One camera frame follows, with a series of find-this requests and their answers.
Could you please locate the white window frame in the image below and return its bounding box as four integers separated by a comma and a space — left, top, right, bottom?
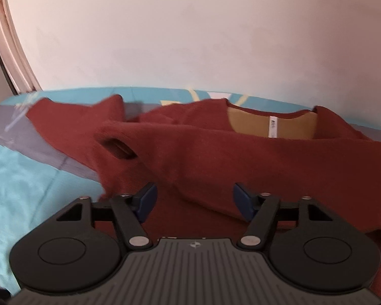
0, 0, 42, 103

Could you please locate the blue and mauve bedsheet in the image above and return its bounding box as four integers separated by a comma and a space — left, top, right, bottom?
0, 88, 381, 296

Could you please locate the dark red knit sweater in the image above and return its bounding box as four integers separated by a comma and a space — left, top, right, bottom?
27, 95, 381, 239

